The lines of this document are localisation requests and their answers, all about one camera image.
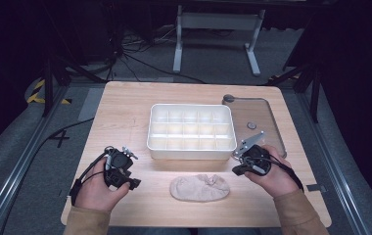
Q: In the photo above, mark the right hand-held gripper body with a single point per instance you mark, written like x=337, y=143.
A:
x=255, y=160

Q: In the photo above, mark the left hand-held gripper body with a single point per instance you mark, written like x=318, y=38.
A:
x=118, y=163

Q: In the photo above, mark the white plastic compartment box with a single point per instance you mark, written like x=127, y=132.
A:
x=190, y=129

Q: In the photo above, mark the beige sock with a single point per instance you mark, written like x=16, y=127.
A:
x=198, y=188

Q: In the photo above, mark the person's right hand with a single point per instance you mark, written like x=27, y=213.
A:
x=280, y=178

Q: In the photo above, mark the person's left hand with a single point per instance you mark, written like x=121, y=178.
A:
x=92, y=192

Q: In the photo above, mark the clear plastic box lid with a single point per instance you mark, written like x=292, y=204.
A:
x=255, y=112

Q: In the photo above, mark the grey floor tape patch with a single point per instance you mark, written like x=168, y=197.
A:
x=91, y=104

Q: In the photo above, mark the grey tape piece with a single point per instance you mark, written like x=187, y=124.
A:
x=316, y=188

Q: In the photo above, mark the black tripod stand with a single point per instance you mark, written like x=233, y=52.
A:
x=48, y=88
x=314, y=91

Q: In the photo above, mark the yellow and black floor tape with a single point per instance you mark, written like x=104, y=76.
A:
x=34, y=96

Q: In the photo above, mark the grey metal table stand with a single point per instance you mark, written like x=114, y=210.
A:
x=218, y=22

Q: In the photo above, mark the grey metal floor rail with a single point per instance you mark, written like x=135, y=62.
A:
x=17, y=169
x=334, y=163

